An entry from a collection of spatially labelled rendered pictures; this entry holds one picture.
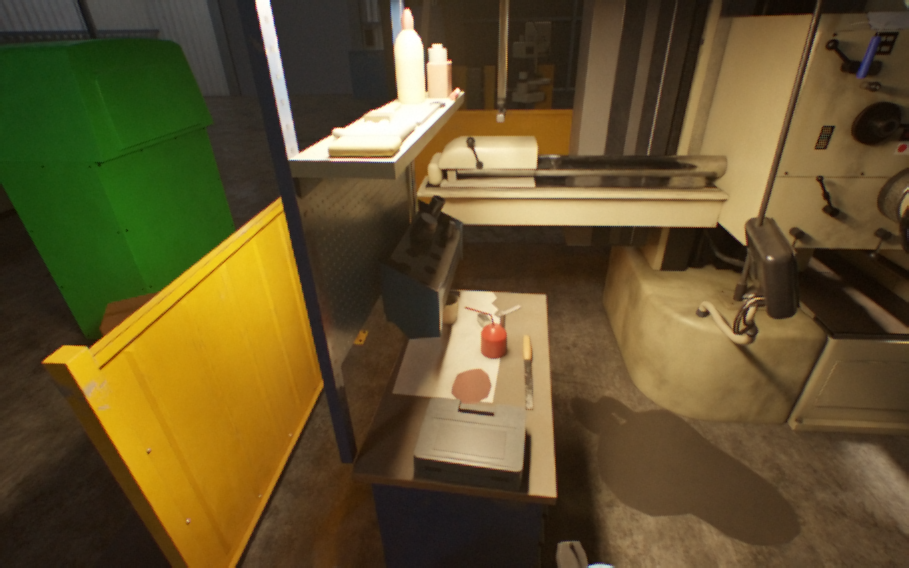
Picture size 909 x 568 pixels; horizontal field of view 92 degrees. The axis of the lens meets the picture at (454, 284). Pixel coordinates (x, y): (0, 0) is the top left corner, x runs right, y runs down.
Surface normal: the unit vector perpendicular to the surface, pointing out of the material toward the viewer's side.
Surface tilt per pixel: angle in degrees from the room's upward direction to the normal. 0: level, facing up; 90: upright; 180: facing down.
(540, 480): 0
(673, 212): 90
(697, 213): 90
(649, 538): 0
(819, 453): 0
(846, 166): 90
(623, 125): 90
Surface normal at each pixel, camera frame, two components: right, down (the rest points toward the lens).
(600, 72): -0.09, 0.51
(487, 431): -0.02, -0.86
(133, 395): 1.00, 0.03
